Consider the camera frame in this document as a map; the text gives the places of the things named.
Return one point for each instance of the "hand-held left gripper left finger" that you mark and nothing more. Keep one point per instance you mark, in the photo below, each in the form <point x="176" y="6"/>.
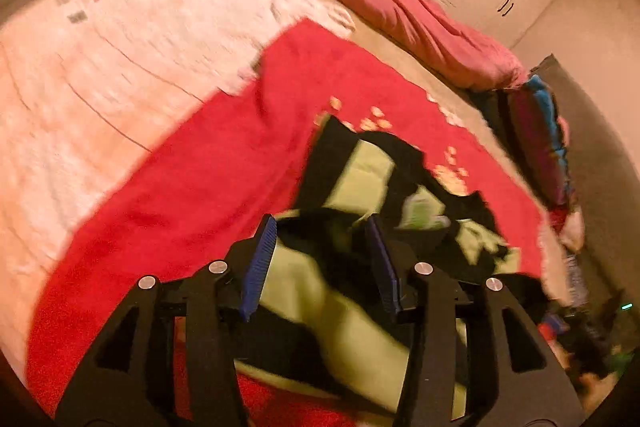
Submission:
<point x="257" y="267"/>

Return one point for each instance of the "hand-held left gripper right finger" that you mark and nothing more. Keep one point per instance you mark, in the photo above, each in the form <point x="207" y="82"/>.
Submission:
<point x="385" y="267"/>

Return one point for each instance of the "green black striped frog sweater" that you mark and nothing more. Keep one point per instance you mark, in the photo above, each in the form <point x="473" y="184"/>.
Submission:
<point x="360" y="167"/>

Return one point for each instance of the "red floral blanket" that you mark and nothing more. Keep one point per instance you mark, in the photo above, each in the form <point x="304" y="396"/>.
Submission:
<point x="200" y="187"/>

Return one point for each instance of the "white red small pillow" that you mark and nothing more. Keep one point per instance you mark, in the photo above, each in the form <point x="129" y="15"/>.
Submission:
<point x="572" y="229"/>

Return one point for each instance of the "grey quilted headboard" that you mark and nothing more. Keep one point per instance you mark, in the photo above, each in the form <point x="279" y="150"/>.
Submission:
<point x="595" y="167"/>

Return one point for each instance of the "colourful striped pillow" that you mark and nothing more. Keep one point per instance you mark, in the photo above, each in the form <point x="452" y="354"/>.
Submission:
<point x="535" y="132"/>

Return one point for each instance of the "beige bed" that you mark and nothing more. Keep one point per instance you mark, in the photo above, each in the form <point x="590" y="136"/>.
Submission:
<point x="400" y="57"/>

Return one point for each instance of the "pink checkered blanket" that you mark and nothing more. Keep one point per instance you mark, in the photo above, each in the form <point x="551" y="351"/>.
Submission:
<point x="125" y="82"/>

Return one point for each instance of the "pink duvet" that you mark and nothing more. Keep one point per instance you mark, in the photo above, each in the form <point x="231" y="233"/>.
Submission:
<point x="400" y="7"/>

